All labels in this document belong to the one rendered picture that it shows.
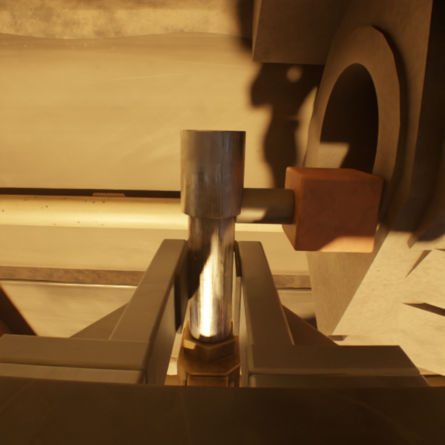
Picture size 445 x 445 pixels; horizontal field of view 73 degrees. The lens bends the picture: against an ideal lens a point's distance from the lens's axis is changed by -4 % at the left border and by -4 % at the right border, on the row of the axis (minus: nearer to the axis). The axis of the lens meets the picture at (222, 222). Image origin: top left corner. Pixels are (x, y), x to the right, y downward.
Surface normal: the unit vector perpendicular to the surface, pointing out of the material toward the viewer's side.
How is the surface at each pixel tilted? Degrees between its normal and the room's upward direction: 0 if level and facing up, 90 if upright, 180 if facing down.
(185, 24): 17
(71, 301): 0
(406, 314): 22
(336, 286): 90
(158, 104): 0
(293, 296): 0
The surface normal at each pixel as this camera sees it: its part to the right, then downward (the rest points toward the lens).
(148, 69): -0.02, 0.66
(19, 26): -0.06, 0.81
